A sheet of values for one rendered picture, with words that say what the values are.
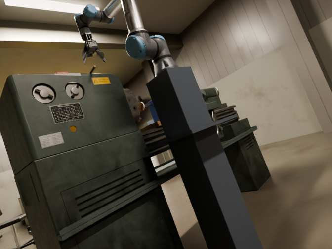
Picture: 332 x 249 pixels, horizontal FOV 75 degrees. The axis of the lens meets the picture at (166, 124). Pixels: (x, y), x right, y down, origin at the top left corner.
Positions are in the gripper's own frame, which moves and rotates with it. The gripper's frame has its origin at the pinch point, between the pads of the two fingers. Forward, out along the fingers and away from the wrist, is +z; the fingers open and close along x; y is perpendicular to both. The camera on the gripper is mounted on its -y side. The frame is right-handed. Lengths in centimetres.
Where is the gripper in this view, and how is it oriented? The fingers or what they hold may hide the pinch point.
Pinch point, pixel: (95, 63)
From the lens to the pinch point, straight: 163.1
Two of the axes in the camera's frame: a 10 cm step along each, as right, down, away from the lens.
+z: 3.5, 9.3, -0.7
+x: 8.0, -2.6, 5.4
